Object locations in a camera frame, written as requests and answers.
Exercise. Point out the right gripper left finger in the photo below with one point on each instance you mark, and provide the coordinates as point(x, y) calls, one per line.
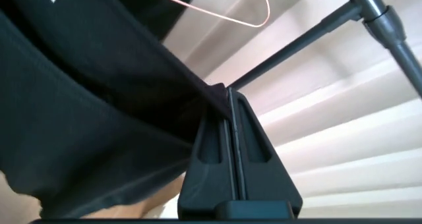
point(204, 181)

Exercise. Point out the black garment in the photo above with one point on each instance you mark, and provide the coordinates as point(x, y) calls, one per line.
point(82, 102)

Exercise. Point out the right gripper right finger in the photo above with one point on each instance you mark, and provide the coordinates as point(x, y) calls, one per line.
point(270, 184)

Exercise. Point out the black clothes rack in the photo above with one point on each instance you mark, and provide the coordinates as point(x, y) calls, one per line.
point(382, 23)

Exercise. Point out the pink clothes hanger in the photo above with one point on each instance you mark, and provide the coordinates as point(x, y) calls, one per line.
point(211, 11)

